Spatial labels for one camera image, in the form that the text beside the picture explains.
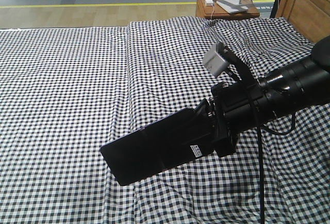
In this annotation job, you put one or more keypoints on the white charger adapter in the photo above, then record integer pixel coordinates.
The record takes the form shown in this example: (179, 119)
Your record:
(208, 3)

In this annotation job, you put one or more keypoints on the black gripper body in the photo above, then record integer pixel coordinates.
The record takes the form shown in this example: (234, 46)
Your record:
(234, 114)

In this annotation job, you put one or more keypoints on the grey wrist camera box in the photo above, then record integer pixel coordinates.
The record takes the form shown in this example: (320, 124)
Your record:
(214, 61)

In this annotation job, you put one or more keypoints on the black smartphone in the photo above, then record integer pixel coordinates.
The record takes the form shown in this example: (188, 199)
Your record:
(167, 143)

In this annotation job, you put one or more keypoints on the wooden headboard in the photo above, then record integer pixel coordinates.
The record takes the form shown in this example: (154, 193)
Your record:
(309, 17)

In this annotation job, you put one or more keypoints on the black white checkered bedsheet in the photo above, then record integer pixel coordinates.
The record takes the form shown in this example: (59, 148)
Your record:
(67, 91)

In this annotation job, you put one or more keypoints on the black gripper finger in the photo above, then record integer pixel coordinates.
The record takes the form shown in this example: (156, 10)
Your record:
(204, 109)

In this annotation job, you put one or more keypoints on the wooden nightstand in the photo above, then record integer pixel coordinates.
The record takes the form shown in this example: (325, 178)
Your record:
(216, 12)

